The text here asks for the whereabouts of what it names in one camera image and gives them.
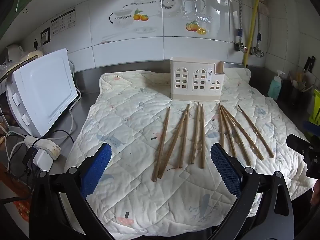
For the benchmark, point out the printed wall label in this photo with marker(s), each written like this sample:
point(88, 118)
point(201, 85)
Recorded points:
point(63, 20)

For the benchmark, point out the white power adapter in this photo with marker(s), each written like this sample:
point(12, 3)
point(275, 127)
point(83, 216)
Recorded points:
point(43, 161)

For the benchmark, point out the white power strip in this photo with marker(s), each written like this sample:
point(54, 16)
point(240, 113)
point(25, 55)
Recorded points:
point(47, 147)

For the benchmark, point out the white electric kettle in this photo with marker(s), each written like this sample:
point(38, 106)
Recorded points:
point(13, 52)

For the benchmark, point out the brown wooden chopstick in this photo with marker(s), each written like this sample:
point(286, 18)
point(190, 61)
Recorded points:
point(184, 142)
point(175, 140)
point(221, 125)
point(195, 132)
point(246, 136)
point(228, 132)
point(237, 140)
point(161, 145)
point(255, 131)
point(202, 135)

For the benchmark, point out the black utensil container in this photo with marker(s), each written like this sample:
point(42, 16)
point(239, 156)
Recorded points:
point(296, 97)

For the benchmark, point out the person's right hand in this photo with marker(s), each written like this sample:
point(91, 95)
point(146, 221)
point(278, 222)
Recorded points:
point(316, 191)

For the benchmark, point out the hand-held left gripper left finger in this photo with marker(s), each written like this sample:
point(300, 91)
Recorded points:
point(97, 170)

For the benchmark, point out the cream quilted printed mat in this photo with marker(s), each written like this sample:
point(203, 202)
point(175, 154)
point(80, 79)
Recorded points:
point(130, 120)

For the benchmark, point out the white microwave oven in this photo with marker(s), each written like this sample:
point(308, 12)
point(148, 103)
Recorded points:
point(45, 87)

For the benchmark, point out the teal soap pump bottle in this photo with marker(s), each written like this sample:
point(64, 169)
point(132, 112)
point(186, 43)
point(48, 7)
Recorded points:
point(275, 87)

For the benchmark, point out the beige flat board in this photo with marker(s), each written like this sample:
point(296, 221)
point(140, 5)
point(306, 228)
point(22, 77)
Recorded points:
point(27, 60)

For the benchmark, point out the cream plastic chopstick holder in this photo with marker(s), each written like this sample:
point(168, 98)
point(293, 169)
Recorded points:
point(189, 66)

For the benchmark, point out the metal valve with red knob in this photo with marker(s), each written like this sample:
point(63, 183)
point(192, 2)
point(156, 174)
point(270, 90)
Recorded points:
point(242, 47)

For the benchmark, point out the red patterned cloth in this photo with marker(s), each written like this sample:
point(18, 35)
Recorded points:
point(22, 208)

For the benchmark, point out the green plastic rack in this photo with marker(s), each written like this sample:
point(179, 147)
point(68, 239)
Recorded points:
point(315, 107)

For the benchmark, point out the metal water valve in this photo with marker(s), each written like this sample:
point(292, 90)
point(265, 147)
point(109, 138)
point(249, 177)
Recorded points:
point(258, 52)

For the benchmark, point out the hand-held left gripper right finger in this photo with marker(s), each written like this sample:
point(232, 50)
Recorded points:
point(225, 170)

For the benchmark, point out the yellow gas pipe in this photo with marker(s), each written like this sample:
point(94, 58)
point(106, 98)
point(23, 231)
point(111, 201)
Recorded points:
point(252, 25)

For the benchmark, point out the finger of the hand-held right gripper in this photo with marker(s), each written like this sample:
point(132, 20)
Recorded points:
point(311, 128)
point(307, 152)

